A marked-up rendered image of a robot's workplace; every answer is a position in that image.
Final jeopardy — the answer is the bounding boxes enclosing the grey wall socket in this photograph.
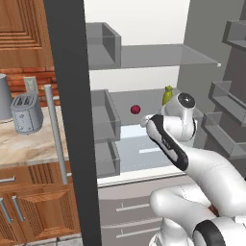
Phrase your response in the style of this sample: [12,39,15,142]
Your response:
[23,76,39,96]

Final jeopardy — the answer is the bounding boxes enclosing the grey fridge door bin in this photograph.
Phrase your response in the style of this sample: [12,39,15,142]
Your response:
[201,111,246,160]
[222,19,246,51]
[208,80,246,127]

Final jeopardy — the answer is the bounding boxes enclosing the grey fridge inner bin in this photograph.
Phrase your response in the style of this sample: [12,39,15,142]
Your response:
[94,140,122,179]
[85,22,122,70]
[90,88,122,144]

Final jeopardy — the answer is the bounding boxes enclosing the wooden wall cupboard door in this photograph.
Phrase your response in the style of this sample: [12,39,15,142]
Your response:
[0,0,55,69]

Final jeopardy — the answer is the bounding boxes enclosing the grey fridge body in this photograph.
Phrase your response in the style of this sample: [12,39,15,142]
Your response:
[84,0,246,246]

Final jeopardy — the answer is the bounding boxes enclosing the silver toaster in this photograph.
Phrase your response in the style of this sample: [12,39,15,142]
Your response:
[10,93,44,135]

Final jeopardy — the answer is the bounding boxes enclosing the grey fridge drawer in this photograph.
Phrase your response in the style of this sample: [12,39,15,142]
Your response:
[100,218,164,246]
[98,184,165,227]

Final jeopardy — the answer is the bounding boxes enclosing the grey fridge drawer handle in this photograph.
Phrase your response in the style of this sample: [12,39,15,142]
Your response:
[115,203,151,213]
[115,226,161,239]

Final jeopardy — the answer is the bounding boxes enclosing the grey pitcher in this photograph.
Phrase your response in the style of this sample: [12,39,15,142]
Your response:
[0,73,14,122]

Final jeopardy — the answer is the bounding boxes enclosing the grey fridge door handle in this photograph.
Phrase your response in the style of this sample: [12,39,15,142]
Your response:
[43,84,69,185]

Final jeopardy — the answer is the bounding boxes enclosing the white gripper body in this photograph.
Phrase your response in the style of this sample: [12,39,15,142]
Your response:
[139,114,154,128]

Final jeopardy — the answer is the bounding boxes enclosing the glass fridge shelf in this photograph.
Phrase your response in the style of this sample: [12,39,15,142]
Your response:
[90,87,206,130]
[114,124,182,175]
[88,42,222,70]

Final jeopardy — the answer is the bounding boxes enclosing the silver drawer handle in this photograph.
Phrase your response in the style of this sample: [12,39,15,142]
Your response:
[0,175,16,185]

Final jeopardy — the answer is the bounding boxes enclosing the grey fridge door with bins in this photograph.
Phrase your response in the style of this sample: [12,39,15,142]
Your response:
[177,0,246,161]

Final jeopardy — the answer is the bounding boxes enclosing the silver cupboard handle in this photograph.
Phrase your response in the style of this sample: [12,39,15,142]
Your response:
[0,197,14,225]
[12,195,26,223]

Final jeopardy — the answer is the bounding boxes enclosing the wooden drawer front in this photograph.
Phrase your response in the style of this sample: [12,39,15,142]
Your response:
[0,160,73,194]

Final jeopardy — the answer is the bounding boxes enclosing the dark grey fridge door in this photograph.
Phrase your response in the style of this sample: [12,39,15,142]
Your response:
[42,0,104,246]

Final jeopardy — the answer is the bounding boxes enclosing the yellow-green lemonade bottle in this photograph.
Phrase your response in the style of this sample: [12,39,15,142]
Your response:
[161,85,174,107]

